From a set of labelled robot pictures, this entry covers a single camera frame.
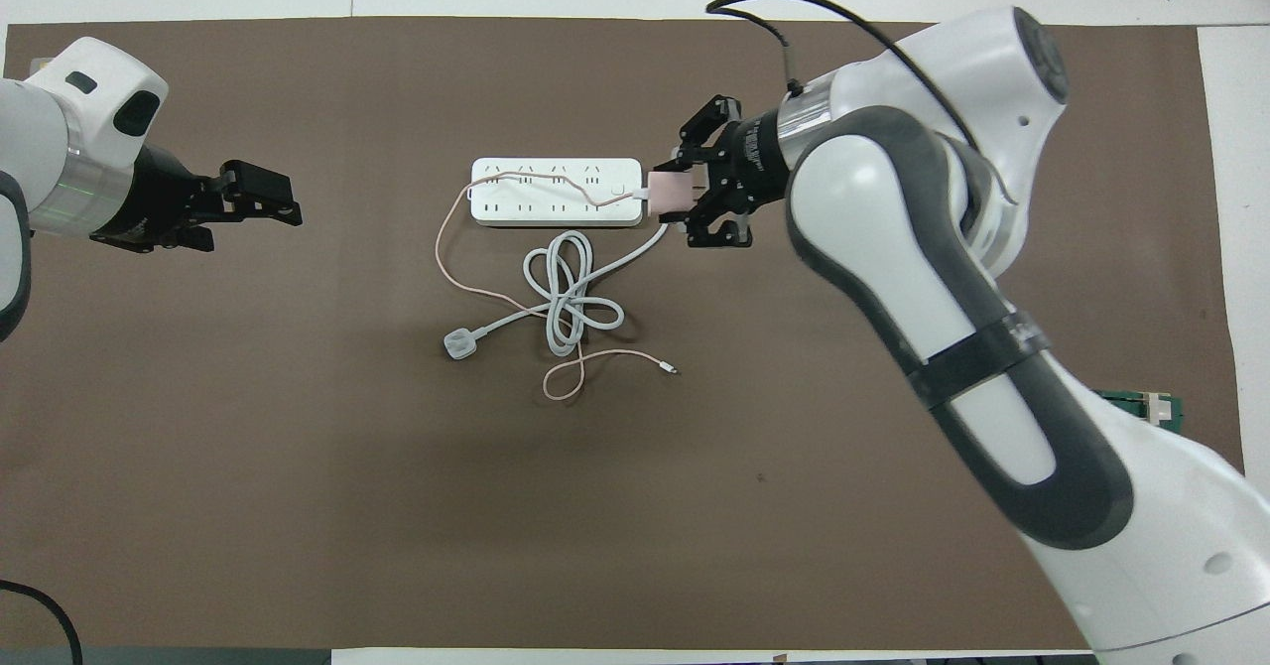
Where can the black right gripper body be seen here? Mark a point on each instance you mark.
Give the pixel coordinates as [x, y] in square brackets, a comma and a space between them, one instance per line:
[754, 164]

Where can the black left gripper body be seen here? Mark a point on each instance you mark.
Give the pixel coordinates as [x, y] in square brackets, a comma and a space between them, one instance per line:
[159, 199]

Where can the pink charger block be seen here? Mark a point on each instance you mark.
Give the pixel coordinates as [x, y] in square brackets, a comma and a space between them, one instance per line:
[673, 194]

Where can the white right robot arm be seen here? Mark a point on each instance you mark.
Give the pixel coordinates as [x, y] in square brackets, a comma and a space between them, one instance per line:
[992, 278]

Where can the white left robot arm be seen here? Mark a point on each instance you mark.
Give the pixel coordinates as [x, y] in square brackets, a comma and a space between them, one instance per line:
[60, 139]

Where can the white power strip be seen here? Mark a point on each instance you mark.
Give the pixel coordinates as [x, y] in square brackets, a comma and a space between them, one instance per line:
[536, 203]

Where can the white three-pin plug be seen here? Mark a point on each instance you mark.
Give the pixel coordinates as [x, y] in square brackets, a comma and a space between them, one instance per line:
[459, 344]

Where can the brown table mat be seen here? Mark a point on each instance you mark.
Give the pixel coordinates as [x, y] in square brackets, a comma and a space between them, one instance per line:
[298, 496]

